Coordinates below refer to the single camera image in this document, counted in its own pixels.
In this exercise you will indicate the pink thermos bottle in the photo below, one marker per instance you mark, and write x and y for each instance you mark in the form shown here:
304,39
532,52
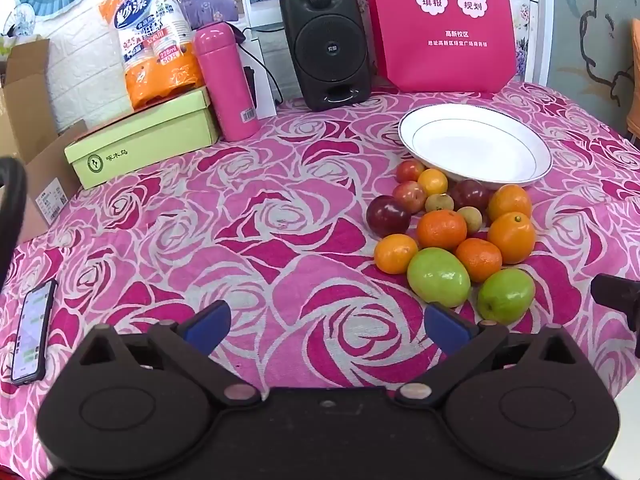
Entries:
225,85

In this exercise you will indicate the brown cardboard box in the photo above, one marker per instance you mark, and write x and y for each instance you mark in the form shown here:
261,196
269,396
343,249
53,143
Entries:
30,110

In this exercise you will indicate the light green shoe box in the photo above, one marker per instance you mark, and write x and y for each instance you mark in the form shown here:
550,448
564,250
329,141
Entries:
145,140

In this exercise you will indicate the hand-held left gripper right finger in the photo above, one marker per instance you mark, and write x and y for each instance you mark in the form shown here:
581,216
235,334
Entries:
445,327

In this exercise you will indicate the small blue paper fan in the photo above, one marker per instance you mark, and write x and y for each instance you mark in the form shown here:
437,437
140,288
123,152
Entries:
27,17

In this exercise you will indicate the red plum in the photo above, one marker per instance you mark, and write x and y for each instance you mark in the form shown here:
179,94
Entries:
410,171
409,196

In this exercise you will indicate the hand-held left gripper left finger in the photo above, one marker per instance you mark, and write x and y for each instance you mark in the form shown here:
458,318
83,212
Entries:
207,322

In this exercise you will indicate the pink rose tablecloth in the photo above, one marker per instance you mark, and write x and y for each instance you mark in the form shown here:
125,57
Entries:
300,210

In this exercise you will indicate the black smartphone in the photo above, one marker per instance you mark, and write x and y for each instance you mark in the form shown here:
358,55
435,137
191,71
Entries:
32,335

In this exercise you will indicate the black speaker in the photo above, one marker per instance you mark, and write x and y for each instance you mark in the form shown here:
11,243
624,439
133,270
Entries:
325,45

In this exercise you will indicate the deep orange mandarin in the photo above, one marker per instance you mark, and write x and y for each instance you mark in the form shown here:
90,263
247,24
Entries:
478,259
441,230

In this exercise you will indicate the large green jujube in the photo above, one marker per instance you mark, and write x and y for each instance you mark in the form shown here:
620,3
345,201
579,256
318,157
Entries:
438,277

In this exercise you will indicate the white carton box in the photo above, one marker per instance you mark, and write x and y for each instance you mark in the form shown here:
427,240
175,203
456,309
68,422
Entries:
262,60

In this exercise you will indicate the small orange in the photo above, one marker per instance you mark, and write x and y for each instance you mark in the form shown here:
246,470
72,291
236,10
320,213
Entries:
432,182

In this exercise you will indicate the dark purple plum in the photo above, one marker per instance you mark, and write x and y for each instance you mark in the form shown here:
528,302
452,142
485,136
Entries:
470,195
388,216

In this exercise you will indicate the orange object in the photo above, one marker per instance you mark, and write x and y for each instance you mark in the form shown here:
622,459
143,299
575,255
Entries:
635,80

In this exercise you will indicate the small green jujube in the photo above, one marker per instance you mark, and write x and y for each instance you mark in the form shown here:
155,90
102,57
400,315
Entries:
505,295

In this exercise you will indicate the white door frame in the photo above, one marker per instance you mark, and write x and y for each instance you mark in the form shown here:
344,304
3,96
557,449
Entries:
547,20

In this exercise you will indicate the dark curved bar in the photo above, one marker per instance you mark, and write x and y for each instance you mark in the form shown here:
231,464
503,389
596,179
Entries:
15,190

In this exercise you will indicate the small olive kiwi fruit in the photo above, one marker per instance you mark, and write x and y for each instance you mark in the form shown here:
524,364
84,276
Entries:
439,203

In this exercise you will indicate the pink tote bag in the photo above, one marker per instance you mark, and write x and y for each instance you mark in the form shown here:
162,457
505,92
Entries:
440,60

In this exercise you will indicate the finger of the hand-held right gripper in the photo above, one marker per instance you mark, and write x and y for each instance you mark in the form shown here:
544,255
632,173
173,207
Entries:
617,295

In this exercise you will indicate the orange paper cup package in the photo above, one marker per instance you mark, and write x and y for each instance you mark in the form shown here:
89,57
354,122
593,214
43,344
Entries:
150,35

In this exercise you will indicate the white plate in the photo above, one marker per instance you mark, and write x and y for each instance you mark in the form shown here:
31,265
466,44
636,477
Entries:
475,145

